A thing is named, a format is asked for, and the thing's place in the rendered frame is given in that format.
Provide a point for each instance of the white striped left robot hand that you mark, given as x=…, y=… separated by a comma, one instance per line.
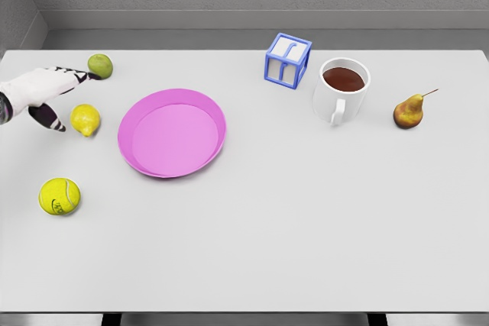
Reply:
x=42, y=85

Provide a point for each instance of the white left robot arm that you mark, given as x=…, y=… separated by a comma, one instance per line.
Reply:
x=4, y=101

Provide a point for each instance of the yellow lemon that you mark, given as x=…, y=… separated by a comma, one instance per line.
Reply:
x=85, y=118

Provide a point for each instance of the pink round plate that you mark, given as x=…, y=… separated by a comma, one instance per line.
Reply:
x=172, y=133

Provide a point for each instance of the green lime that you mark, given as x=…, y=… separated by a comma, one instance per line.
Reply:
x=100, y=65

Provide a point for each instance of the yellow tennis ball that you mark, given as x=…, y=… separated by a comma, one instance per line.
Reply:
x=59, y=196

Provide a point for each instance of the blue and white letter block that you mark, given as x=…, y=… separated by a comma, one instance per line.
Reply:
x=286, y=61

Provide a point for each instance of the white mug of brown drink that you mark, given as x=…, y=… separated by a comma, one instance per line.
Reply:
x=341, y=91

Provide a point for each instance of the brown yellow pear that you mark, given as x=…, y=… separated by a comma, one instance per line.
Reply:
x=409, y=111

